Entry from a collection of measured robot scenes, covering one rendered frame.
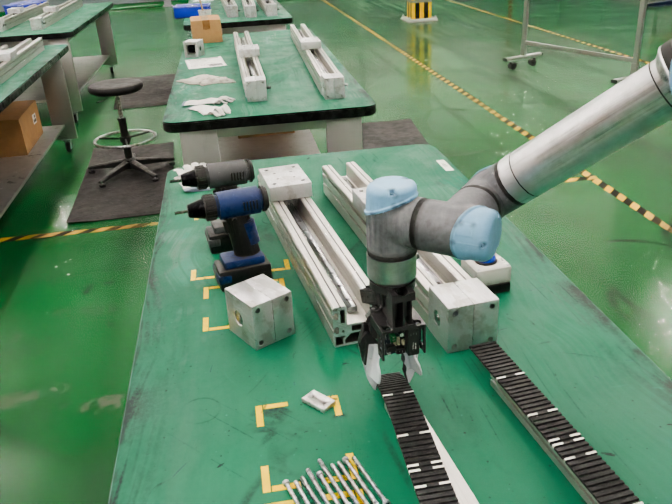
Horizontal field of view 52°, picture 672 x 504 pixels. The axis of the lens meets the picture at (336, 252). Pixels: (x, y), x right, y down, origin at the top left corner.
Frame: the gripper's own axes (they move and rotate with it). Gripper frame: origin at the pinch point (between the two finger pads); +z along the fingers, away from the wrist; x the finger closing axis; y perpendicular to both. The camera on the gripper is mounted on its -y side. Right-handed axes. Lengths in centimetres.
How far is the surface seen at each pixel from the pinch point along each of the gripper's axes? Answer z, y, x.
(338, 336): 0.9, -16.2, -4.5
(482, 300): -6.2, -8.1, 20.6
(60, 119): 57, -457, -101
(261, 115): 4, -197, 12
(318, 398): 2.3, -1.2, -12.2
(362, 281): -5.2, -24.5, 3.0
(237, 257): -3, -48, -19
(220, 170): -17, -67, -18
